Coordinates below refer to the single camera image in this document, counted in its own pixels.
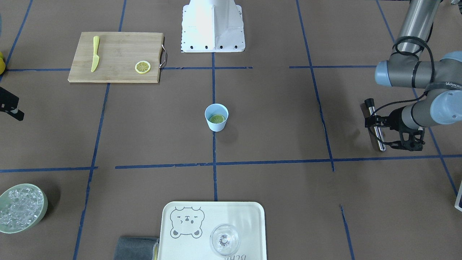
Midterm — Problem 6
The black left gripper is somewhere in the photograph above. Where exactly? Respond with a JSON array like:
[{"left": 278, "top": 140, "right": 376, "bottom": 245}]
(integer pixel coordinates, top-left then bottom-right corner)
[{"left": 365, "top": 108, "right": 425, "bottom": 151}]

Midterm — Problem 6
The lemon slice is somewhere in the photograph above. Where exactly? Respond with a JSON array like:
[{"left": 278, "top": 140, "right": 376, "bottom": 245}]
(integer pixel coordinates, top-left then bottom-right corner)
[
  {"left": 208, "top": 114, "right": 226, "bottom": 125},
  {"left": 134, "top": 61, "right": 151, "bottom": 74}
]

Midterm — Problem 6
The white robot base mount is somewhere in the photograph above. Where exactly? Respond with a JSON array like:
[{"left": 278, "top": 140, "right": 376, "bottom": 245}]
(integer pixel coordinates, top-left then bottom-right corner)
[{"left": 180, "top": 0, "right": 246, "bottom": 53}]

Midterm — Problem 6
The yellow lemon at edge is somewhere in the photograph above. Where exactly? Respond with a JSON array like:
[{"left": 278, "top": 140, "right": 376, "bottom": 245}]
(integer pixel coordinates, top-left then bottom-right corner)
[{"left": 0, "top": 52, "right": 6, "bottom": 75}]

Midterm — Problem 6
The green bowl of ice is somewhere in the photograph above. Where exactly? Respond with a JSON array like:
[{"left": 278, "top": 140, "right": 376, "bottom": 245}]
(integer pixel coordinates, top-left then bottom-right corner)
[{"left": 0, "top": 184, "right": 48, "bottom": 234}]

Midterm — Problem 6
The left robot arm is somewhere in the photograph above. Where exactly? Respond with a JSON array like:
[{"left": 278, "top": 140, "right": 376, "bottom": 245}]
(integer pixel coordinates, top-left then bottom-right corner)
[{"left": 365, "top": 0, "right": 462, "bottom": 151}]

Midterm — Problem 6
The yellow plastic knife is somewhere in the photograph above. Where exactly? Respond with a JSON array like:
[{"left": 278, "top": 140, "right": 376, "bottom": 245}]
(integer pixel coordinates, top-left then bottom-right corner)
[{"left": 90, "top": 35, "right": 100, "bottom": 73}]

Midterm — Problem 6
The grey folded cloth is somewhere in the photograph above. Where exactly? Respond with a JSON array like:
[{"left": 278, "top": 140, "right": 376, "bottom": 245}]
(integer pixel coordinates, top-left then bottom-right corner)
[{"left": 113, "top": 237, "right": 160, "bottom": 260}]

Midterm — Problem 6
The cream bear tray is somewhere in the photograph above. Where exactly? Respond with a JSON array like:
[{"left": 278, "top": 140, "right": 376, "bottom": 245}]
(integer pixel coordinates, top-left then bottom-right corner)
[{"left": 157, "top": 201, "right": 267, "bottom": 260}]

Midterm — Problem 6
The bamboo cutting board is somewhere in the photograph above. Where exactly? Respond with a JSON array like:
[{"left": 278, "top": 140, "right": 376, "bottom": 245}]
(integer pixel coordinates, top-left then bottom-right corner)
[{"left": 68, "top": 32, "right": 166, "bottom": 83}]

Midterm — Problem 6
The light blue cup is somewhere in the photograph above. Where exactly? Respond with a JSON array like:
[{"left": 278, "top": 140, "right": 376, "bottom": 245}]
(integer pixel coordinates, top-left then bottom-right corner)
[{"left": 204, "top": 103, "right": 229, "bottom": 132}]

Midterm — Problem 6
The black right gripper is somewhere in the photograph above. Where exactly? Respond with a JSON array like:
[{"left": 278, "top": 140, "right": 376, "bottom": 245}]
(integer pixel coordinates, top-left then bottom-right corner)
[{"left": 0, "top": 87, "right": 25, "bottom": 121}]

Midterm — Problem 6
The steel muddler black tip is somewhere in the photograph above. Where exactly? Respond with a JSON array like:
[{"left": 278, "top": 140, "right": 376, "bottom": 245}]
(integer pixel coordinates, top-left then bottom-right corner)
[{"left": 364, "top": 98, "right": 386, "bottom": 152}]

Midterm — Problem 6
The clear wine glass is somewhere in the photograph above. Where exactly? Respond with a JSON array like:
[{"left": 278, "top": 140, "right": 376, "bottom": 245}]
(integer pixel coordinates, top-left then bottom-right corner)
[{"left": 209, "top": 224, "right": 241, "bottom": 257}]

